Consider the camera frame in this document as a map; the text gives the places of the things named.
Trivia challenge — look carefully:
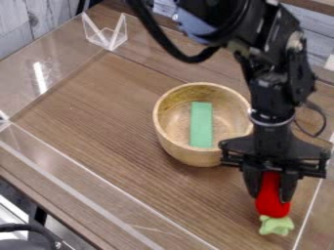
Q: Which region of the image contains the green rectangular block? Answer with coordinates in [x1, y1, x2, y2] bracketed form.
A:
[190, 102, 213, 148]

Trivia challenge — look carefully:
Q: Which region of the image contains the black table clamp bracket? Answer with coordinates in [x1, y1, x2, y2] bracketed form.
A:
[29, 207, 85, 250]

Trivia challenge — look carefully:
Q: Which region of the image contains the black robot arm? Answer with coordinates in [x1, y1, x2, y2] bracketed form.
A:
[176, 0, 331, 203]

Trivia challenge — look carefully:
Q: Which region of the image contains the black cable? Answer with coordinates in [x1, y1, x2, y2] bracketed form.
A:
[126, 0, 224, 64]

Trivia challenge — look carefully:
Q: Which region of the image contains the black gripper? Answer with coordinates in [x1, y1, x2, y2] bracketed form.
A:
[220, 111, 331, 203]

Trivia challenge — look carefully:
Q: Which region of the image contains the clear acrylic corner bracket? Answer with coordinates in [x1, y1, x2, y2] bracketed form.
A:
[82, 13, 129, 52]

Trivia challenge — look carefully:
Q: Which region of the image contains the red plush radish toy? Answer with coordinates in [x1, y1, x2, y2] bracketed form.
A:
[255, 172, 296, 236]

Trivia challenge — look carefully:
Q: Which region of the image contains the clear acrylic tray wall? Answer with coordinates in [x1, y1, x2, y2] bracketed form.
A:
[0, 114, 218, 250]

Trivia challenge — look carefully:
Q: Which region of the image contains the wooden bowl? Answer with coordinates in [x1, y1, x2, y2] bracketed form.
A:
[153, 82, 252, 168]

